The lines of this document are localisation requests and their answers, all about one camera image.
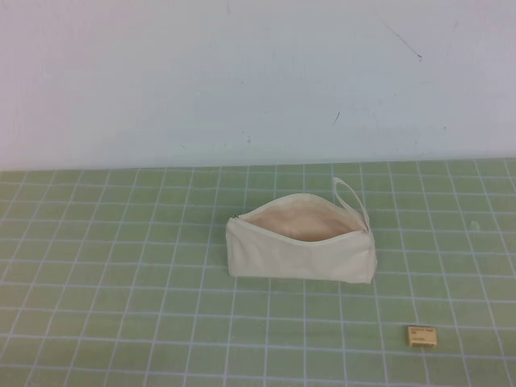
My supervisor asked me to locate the small beige eraser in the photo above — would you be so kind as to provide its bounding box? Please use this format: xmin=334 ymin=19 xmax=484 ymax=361
xmin=406 ymin=325 xmax=436 ymax=351

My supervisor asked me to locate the cream fabric pencil case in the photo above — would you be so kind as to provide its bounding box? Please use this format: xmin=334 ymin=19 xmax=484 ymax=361
xmin=225 ymin=176 xmax=379 ymax=286

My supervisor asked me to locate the green grid cutting mat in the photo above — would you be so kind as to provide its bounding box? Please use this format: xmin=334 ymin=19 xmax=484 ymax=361
xmin=0 ymin=160 xmax=516 ymax=387

